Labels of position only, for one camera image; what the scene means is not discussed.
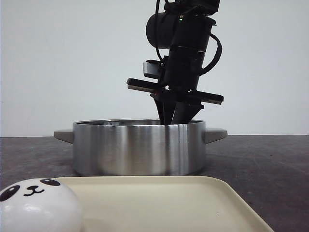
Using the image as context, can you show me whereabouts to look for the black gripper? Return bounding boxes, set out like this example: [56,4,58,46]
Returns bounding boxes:
[127,47,223,125]

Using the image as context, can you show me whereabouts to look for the white panda bun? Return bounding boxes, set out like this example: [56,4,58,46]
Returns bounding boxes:
[0,178,83,232]

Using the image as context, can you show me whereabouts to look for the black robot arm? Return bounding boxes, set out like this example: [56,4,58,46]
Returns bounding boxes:
[127,0,224,125]

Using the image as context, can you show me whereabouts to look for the stainless steel steamer pot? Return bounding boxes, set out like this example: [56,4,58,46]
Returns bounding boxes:
[54,119,227,176]

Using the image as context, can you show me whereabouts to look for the cream plastic tray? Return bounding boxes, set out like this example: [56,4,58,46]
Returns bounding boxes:
[59,176,271,232]

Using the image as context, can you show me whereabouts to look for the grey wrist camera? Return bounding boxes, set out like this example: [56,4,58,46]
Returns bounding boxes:
[142,60,163,80]

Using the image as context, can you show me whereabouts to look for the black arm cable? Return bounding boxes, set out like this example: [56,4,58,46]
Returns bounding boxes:
[200,31,223,74]

